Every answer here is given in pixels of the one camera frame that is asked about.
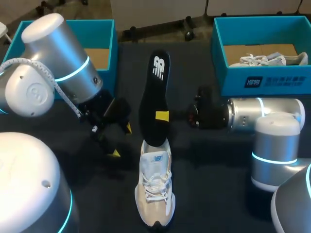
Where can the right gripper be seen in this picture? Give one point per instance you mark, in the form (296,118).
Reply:
(209,111)

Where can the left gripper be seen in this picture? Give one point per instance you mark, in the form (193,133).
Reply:
(99,109)

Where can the black insole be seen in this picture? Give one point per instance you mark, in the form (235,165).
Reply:
(155,97)

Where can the white and beige sneaker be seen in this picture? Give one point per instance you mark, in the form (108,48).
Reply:
(154,194)

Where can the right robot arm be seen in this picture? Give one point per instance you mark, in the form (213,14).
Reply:
(277,136)

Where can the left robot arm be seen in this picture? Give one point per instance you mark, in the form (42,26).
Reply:
(48,36)

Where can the teal cardboard box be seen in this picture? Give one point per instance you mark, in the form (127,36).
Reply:
(233,82)
(102,34)

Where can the black caster wheel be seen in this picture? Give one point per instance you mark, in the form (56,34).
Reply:
(189,34)

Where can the white and grey sneaker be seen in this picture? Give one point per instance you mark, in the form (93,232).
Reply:
(252,61)

